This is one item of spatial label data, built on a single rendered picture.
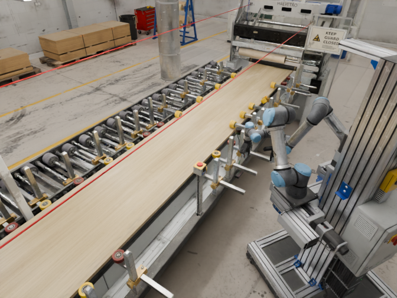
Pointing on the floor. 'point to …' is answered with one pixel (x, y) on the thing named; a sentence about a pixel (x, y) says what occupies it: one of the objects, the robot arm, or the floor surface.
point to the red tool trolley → (145, 19)
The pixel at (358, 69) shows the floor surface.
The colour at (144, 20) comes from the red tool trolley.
